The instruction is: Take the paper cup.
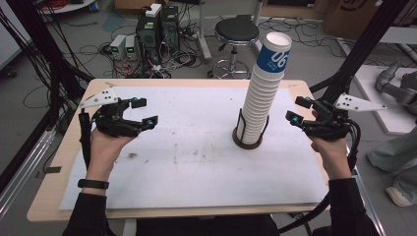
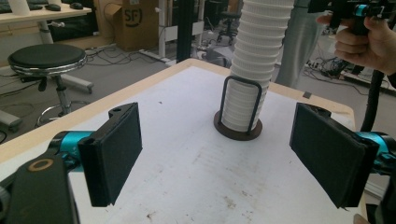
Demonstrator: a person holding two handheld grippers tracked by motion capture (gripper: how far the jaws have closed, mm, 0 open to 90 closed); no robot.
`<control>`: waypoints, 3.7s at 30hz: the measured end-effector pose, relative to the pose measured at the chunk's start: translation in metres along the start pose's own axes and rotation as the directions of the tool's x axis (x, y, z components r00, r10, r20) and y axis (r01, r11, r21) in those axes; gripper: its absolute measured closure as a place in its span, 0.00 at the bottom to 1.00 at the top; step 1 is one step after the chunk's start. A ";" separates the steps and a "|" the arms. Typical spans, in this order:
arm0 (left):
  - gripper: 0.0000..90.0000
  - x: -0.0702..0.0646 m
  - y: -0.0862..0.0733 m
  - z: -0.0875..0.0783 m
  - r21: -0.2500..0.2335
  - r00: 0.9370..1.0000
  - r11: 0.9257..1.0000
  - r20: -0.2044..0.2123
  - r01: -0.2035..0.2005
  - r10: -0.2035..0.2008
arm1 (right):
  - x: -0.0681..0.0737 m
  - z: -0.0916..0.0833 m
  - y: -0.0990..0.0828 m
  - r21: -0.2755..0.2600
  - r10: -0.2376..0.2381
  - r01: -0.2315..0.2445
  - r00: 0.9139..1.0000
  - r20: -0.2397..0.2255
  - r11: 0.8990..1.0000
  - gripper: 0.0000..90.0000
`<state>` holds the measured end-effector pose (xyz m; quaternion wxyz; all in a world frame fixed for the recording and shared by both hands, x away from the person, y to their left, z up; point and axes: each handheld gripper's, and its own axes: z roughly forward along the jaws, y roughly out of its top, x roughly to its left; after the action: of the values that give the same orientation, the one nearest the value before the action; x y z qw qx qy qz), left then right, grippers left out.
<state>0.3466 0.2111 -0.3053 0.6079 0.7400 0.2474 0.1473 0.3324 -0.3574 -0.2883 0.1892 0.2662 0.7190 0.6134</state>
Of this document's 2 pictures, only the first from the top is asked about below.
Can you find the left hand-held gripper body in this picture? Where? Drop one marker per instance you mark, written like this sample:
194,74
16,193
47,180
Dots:
111,123

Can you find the stack of white paper cups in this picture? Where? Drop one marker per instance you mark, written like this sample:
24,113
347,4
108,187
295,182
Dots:
262,98

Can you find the person's black clothing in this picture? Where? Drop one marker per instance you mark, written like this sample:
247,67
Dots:
206,227

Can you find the white box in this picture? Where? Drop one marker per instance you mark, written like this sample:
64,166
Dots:
153,10

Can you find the black round stool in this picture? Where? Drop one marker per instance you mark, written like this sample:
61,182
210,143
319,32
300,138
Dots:
236,31

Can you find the person's left hand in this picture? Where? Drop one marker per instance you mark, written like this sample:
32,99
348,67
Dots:
103,154

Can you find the wooden table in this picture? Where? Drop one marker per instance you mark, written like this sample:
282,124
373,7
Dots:
70,147

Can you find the white platform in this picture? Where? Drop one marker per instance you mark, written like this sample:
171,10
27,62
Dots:
393,118

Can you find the black computer tower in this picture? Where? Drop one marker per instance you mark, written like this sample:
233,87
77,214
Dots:
170,29
149,37

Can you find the white metal stand leg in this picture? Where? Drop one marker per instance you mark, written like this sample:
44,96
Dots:
204,36

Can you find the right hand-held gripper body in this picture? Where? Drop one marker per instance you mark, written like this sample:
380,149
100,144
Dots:
327,126

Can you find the grey power supply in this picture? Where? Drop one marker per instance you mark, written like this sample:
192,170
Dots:
131,47
118,46

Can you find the black tape strip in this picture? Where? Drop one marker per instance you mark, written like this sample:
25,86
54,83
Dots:
52,169

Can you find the white round table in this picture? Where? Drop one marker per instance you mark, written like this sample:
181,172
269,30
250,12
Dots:
65,7

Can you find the aluminium rail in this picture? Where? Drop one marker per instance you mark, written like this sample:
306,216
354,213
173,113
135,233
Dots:
23,173
364,193

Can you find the white table mat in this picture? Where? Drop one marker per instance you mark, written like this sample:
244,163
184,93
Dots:
183,170

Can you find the brown cardboard box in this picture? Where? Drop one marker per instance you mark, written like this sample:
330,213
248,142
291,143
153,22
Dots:
350,19

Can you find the black wristband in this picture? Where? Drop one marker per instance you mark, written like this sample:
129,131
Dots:
93,184

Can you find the person's right hand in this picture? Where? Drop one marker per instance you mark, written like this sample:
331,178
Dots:
332,157

